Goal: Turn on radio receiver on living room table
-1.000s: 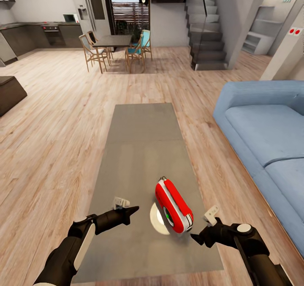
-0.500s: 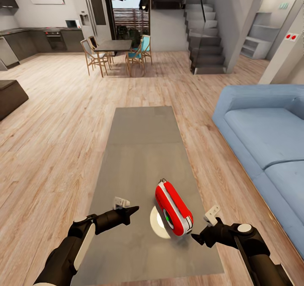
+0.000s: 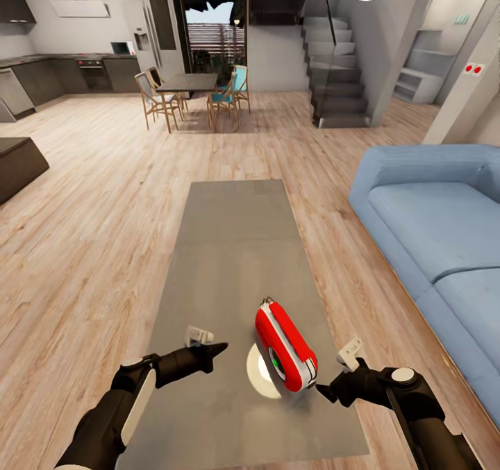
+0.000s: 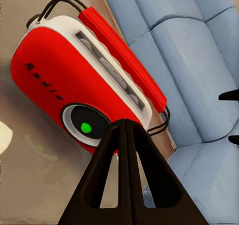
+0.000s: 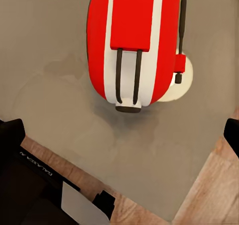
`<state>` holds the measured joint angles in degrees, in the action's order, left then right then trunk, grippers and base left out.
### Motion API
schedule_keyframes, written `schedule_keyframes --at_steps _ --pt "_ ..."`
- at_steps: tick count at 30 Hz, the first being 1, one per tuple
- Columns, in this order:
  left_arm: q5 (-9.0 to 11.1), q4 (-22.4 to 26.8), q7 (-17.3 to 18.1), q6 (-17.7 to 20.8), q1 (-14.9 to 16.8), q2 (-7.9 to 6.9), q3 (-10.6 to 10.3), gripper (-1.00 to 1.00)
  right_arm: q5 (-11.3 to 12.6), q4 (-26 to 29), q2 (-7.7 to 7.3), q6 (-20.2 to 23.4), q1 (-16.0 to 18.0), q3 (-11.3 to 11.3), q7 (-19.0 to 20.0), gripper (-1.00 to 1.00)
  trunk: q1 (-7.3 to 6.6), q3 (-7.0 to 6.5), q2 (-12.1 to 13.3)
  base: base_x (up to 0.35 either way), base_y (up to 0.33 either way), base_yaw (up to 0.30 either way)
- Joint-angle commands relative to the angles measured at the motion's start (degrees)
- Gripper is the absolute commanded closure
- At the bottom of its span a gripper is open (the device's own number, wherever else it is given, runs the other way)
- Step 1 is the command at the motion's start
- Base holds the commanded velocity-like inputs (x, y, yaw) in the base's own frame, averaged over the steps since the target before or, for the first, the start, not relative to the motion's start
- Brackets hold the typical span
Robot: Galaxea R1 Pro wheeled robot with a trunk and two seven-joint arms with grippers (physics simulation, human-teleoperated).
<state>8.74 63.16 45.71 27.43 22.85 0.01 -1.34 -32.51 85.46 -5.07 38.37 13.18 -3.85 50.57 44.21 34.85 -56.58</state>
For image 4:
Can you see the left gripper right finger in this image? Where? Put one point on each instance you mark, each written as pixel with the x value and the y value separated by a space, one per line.
pixel 173 204

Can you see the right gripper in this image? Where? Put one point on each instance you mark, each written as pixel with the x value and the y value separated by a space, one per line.
pixel 231 95

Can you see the coffee table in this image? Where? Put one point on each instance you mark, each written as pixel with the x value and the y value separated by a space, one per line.
pixel 40 164

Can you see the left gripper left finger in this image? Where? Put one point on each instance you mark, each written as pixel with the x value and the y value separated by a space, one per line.
pixel 84 206

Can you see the radio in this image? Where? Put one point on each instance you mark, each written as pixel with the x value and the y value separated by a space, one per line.
pixel 65 71

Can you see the sofa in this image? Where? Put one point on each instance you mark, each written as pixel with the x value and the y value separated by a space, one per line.
pixel 191 50

